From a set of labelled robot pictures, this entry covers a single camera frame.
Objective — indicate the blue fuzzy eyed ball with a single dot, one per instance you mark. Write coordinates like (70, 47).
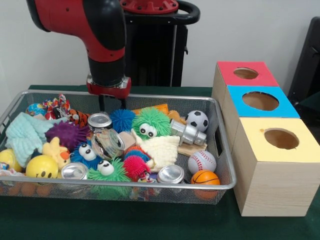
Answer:
(77, 157)

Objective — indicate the small green fuzzy eyed ball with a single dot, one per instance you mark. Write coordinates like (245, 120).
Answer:
(117, 173)

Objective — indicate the wooden box with three holes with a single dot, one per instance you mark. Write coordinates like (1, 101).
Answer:
(270, 190)

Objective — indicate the large green fuzzy eyed ball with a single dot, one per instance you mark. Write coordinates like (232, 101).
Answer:
(150, 120)

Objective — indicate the shallow metal mesh bin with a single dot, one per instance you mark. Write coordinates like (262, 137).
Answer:
(75, 193)

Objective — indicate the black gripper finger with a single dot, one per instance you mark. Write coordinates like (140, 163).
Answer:
(123, 103)
(102, 103)

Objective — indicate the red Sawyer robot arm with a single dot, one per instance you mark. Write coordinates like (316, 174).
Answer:
(82, 25)

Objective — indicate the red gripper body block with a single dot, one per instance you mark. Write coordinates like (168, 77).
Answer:
(110, 92)

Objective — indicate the orange toy brick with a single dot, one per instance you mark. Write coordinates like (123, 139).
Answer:
(160, 107)

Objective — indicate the silver plastic toy truck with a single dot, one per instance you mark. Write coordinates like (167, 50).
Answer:
(190, 133)

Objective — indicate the black and white soccer ball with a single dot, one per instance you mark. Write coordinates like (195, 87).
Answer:
(197, 120)

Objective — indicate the orange toy basketball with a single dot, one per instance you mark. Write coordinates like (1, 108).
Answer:
(205, 178)

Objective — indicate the purple spiky ball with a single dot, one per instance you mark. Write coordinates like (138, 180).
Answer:
(67, 133)

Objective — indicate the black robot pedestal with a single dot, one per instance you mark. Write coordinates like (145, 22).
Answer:
(155, 50)

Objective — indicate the dark green tablecloth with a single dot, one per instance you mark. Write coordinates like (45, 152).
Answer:
(150, 225)
(312, 102)

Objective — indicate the white toy baseball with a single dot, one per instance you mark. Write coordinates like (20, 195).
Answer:
(202, 162)

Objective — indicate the yellow smiley ball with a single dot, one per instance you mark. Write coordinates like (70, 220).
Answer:
(42, 166)

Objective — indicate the light blue cloth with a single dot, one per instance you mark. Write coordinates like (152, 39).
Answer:
(22, 135)

